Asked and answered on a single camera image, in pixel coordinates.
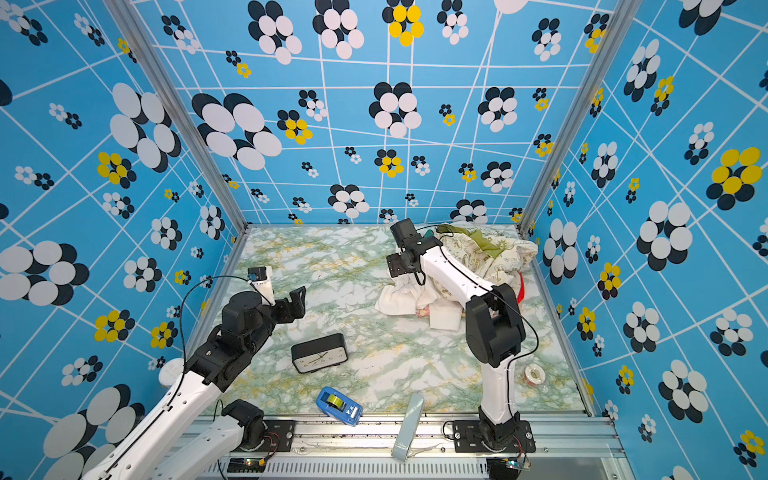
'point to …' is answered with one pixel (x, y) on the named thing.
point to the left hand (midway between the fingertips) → (292, 288)
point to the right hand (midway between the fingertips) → (407, 262)
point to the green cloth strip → (492, 249)
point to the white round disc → (171, 370)
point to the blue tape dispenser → (338, 406)
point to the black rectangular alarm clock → (321, 353)
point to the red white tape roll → (534, 374)
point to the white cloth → (406, 297)
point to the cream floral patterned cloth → (502, 269)
